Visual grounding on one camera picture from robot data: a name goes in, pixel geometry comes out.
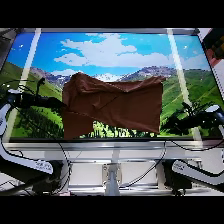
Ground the brown garment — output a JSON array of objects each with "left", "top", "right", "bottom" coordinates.
[{"left": 61, "top": 72, "right": 167, "bottom": 141}]

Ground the silver frame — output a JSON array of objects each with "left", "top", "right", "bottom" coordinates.
[{"left": 0, "top": 138, "right": 224, "bottom": 197}]

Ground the black cable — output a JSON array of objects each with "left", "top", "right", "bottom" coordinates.
[
  {"left": 54, "top": 138, "right": 73, "bottom": 195},
  {"left": 169, "top": 139, "right": 224, "bottom": 153},
  {"left": 119, "top": 140, "right": 168, "bottom": 188}
]

